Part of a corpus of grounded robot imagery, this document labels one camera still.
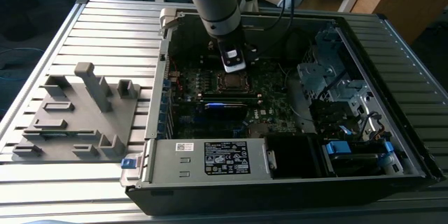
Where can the CPU with silver top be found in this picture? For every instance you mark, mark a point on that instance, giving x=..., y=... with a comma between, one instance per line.
x=233, y=80

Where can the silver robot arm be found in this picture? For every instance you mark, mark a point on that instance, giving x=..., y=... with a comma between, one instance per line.
x=218, y=6

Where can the white-clip RAM slot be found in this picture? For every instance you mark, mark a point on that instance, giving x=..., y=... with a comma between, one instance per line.
x=229, y=100
x=226, y=95

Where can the grey case latch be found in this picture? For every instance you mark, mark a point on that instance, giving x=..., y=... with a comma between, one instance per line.
x=166, y=18

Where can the green motherboard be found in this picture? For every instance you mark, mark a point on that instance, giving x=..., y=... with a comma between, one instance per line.
x=276, y=103

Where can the silver metal drive cage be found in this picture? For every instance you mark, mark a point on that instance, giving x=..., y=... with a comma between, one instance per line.
x=314, y=74

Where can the black graphics card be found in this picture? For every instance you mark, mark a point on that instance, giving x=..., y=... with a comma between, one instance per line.
x=225, y=115

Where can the grey power supply unit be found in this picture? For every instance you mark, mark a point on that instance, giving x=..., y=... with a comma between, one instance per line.
x=196, y=166

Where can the grey parts rack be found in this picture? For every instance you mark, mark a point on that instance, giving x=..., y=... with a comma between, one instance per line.
x=80, y=129

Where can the blue case latch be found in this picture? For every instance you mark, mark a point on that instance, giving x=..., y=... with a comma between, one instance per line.
x=126, y=163

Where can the hard disk in blue carrier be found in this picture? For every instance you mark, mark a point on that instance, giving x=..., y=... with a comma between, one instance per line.
x=353, y=163

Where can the green RAM stick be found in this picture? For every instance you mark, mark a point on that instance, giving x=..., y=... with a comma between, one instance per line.
x=58, y=134

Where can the dark office chair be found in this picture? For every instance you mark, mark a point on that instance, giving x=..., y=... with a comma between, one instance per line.
x=18, y=24

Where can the black open PC case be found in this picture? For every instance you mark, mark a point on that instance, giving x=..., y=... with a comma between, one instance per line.
x=280, y=200

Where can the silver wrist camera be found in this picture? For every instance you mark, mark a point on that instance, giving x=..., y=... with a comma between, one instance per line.
x=233, y=62

